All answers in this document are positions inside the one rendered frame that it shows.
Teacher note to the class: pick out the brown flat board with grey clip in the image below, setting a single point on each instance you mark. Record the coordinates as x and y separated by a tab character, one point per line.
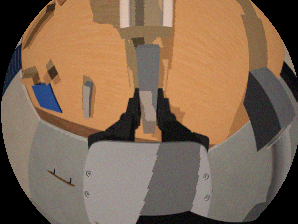
61	2

